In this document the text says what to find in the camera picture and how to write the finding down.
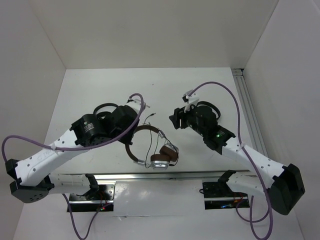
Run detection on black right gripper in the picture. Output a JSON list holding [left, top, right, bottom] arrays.
[[168, 101, 207, 137]]

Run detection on brown silver headphones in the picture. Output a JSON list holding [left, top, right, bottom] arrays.
[[125, 123, 180, 170]]

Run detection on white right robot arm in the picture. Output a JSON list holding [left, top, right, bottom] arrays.
[[169, 105, 305, 215]]

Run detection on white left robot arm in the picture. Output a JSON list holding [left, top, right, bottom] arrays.
[[5, 102, 143, 204]]

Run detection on small black headphones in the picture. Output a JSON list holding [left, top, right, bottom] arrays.
[[93, 102, 119, 120]]

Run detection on large black wrapped headphones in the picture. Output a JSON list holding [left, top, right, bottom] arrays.
[[196, 101, 221, 121]]

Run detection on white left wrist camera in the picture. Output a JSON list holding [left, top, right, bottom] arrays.
[[125, 99, 146, 114]]

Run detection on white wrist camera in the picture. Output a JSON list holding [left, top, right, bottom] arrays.
[[182, 89, 200, 113], [125, 99, 146, 114]]

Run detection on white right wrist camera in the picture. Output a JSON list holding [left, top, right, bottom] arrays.
[[182, 89, 200, 113]]

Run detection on aluminium table rail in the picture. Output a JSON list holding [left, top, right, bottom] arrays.
[[57, 171, 251, 186]]

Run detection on aluminium side rail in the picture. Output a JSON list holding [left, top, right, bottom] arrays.
[[231, 68, 268, 156]]

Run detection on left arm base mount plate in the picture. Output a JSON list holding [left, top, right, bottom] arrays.
[[68, 181, 116, 213]]

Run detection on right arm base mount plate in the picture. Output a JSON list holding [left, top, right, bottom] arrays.
[[199, 182, 250, 210]]

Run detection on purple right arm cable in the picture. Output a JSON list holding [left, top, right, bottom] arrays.
[[187, 81, 275, 233]]

